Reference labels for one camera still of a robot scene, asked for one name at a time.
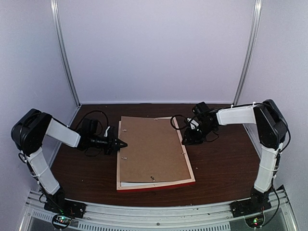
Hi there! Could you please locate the aluminium corner post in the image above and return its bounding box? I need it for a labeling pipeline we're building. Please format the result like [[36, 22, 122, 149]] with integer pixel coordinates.
[[50, 0, 81, 108], [233, 0, 263, 105]]

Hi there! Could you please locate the wooden picture frame red edge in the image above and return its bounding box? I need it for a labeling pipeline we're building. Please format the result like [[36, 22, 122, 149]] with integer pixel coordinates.
[[116, 119, 196, 192]]

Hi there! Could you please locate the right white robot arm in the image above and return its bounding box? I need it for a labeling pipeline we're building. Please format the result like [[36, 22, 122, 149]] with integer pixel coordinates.
[[182, 99, 290, 213]]

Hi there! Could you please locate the aluminium front rail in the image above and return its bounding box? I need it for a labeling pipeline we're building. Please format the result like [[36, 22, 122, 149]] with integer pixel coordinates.
[[17, 196, 299, 231]]

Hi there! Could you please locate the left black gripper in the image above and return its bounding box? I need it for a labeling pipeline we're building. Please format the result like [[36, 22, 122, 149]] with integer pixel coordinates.
[[89, 131, 127, 155]]

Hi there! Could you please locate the brown backing board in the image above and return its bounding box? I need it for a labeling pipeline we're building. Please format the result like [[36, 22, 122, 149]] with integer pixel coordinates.
[[117, 116, 194, 184]]

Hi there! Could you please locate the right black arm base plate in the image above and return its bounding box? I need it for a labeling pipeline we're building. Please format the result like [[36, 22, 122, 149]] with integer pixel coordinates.
[[230, 199, 272, 218]]

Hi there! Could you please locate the left aluminium corner post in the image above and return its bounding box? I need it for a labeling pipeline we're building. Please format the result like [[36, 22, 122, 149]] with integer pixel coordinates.
[[50, 0, 81, 108]]

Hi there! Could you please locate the left black cable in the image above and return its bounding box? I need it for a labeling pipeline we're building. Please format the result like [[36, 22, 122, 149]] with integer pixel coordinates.
[[76, 110, 109, 157]]

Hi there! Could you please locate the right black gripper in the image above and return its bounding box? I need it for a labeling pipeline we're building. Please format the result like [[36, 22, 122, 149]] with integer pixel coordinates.
[[182, 122, 216, 145]]

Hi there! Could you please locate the right aluminium corner post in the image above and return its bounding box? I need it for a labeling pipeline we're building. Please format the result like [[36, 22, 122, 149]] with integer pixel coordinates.
[[233, 0, 263, 105]]

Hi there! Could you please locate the black cable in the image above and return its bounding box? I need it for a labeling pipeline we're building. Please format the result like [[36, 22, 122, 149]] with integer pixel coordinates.
[[170, 114, 219, 143], [76, 110, 109, 157]]

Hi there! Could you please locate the right black cable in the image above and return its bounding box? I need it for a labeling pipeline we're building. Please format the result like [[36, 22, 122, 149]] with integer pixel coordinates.
[[170, 114, 219, 143]]

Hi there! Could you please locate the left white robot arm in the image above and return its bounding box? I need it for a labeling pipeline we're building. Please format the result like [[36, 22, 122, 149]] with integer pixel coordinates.
[[11, 108, 128, 214]]

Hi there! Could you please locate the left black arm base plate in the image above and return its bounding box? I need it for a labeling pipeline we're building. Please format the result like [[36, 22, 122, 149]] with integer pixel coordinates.
[[44, 200, 86, 218]]

